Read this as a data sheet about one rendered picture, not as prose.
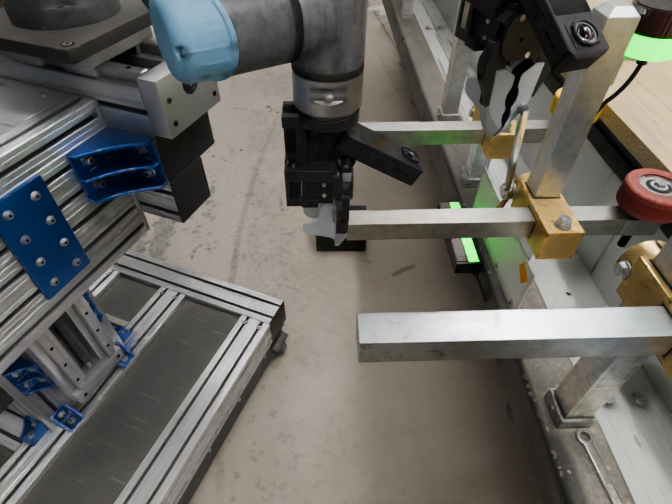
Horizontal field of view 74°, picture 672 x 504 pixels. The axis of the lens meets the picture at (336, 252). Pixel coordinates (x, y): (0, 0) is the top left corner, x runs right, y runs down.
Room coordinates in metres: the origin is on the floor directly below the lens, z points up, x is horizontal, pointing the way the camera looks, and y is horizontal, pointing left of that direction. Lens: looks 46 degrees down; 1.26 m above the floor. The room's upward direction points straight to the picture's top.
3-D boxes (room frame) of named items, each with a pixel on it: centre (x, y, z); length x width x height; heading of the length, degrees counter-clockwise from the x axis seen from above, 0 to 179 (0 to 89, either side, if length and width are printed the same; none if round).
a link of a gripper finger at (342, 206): (0.43, -0.01, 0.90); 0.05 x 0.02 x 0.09; 2
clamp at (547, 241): (0.48, -0.30, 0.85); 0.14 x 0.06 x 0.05; 2
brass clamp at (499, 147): (0.73, -0.29, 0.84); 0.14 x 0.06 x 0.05; 2
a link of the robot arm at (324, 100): (0.45, 0.01, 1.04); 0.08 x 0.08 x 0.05
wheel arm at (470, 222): (0.46, -0.23, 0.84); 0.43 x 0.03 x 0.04; 92
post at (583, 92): (0.51, -0.30, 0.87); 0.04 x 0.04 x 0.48; 2
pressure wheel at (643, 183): (0.47, -0.43, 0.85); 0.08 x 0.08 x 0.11
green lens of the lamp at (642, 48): (0.51, -0.34, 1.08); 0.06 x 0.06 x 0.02
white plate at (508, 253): (0.53, -0.27, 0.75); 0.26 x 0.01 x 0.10; 2
